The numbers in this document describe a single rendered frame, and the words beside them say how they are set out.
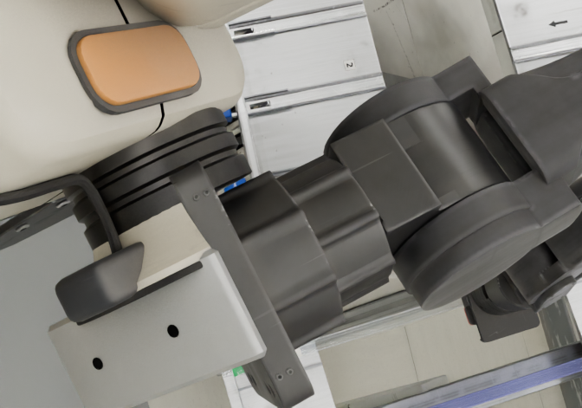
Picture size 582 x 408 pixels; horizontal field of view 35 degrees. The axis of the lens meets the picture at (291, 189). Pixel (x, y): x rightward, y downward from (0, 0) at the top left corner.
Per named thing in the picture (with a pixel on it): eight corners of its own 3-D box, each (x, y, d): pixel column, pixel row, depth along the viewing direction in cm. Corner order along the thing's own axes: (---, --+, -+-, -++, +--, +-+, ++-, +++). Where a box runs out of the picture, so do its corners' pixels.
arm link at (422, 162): (302, 158, 45) (359, 247, 43) (473, 73, 47) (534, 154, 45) (295, 229, 53) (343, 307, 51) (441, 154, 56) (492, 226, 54)
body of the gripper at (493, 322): (504, 236, 100) (525, 225, 93) (536, 327, 98) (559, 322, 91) (449, 253, 100) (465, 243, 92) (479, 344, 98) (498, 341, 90)
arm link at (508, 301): (488, 265, 86) (520, 318, 85) (549, 229, 87) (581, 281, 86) (470, 273, 93) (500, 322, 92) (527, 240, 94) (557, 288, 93)
